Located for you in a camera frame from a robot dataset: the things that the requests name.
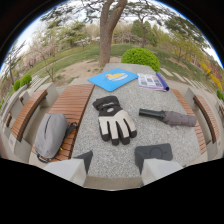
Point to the open magazine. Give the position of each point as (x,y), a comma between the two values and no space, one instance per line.
(153,81)

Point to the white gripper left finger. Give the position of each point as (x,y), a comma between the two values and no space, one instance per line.
(70,168)

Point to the large tree trunk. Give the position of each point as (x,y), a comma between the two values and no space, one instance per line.
(109,32)

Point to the black and beige glove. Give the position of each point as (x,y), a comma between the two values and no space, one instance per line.
(114,120)

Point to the curved wooden backrest bench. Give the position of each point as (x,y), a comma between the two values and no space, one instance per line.
(206,117)
(27,113)

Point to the folded grey umbrella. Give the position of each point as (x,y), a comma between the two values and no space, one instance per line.
(170,117)

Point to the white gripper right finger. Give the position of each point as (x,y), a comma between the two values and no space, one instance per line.
(159,168)

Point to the grey backpack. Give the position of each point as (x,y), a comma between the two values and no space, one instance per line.
(51,135)

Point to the blue book with yellow print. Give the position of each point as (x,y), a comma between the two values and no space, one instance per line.
(112,79)

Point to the black flat rectangular pad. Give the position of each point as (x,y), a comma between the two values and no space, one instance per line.
(155,152)

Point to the small green shrub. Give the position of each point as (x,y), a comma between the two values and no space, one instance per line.
(26,79)
(16,85)

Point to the wooden slat bench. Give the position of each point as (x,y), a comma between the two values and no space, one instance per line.
(72,113)
(190,121)

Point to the round green bush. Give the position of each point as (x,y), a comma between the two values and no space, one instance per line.
(141,58)

